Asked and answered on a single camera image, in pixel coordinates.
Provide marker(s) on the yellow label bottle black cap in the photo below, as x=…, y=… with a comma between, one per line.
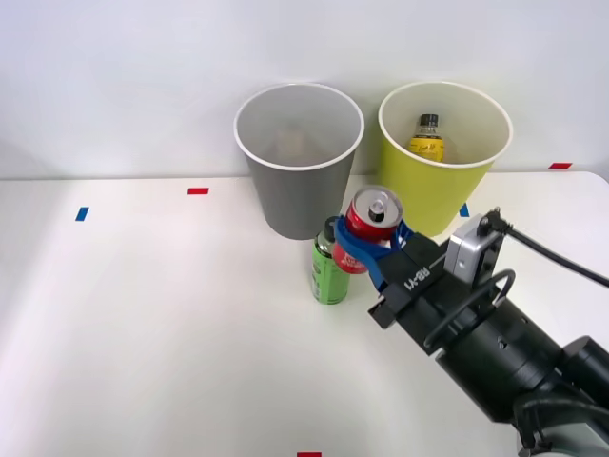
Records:
x=426, y=143

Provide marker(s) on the yellow-green plastic waste bin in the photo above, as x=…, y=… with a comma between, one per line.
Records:
x=428, y=190

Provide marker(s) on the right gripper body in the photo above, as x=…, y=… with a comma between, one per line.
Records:
x=418, y=295

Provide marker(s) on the grey plastic waste bin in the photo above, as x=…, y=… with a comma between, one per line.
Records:
x=295, y=200

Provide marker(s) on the green label plastic bottle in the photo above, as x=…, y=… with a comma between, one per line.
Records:
x=328, y=281

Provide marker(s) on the red drink can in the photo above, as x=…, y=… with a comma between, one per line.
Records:
x=367, y=223

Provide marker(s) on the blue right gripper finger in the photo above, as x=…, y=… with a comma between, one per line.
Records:
x=404, y=234
x=358, y=248

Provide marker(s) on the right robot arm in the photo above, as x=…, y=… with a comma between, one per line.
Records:
x=499, y=343

